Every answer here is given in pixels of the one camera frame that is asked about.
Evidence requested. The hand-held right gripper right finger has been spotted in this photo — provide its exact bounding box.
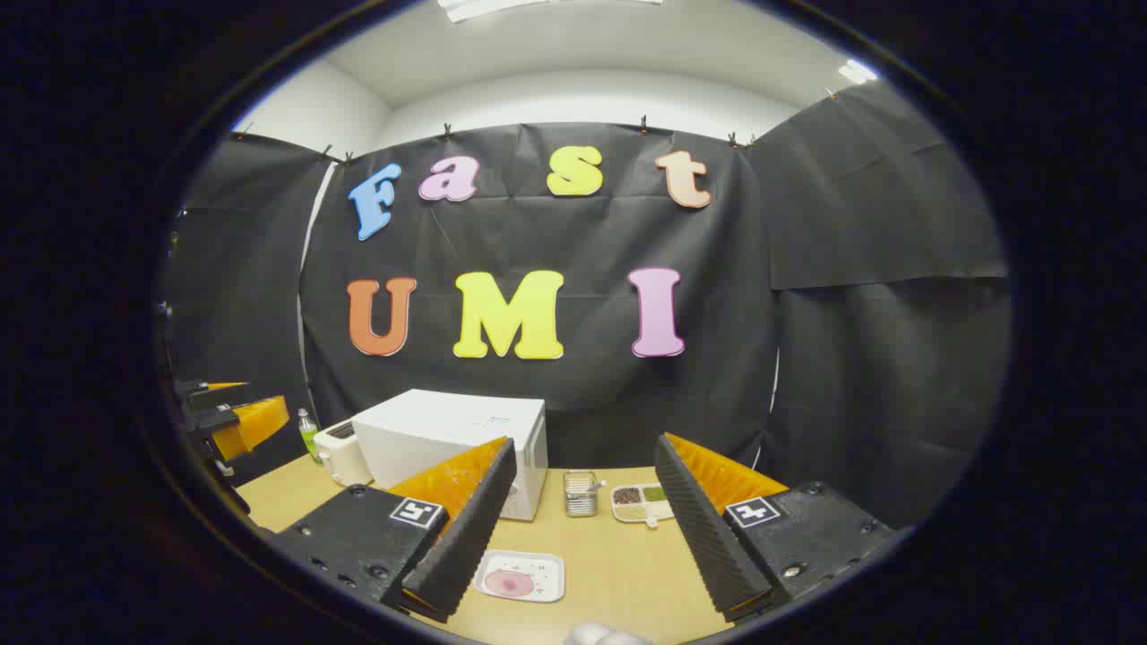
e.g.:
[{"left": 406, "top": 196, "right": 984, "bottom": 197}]
[{"left": 654, "top": 432, "right": 897, "bottom": 624}]

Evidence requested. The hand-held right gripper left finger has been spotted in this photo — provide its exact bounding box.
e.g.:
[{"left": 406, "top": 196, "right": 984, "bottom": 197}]
[{"left": 269, "top": 436, "right": 519, "bottom": 624}]

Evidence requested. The pink ham slice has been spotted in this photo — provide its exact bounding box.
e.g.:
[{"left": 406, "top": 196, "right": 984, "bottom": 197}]
[{"left": 484, "top": 570, "right": 537, "bottom": 598}]

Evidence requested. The white square plate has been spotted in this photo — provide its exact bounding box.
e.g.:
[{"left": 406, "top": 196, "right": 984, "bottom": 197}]
[{"left": 473, "top": 549, "right": 566, "bottom": 603}]

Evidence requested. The white microwave oven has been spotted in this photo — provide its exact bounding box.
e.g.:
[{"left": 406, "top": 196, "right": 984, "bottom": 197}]
[{"left": 351, "top": 389, "right": 548, "bottom": 522}]

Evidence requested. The white divided bean tray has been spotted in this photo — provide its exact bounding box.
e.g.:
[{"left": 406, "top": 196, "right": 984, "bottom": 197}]
[{"left": 611, "top": 484, "right": 675, "bottom": 529}]

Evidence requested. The white toaster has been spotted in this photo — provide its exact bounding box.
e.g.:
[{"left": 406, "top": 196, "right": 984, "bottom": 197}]
[{"left": 313, "top": 419, "right": 373, "bottom": 487}]

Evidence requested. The long ceiling light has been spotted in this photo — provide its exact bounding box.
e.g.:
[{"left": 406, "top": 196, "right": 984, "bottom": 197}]
[{"left": 439, "top": 0, "right": 664, "bottom": 23}]

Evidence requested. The metal wire holder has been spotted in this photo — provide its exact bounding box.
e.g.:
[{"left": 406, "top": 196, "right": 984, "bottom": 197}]
[{"left": 563, "top": 470, "right": 599, "bottom": 518}]

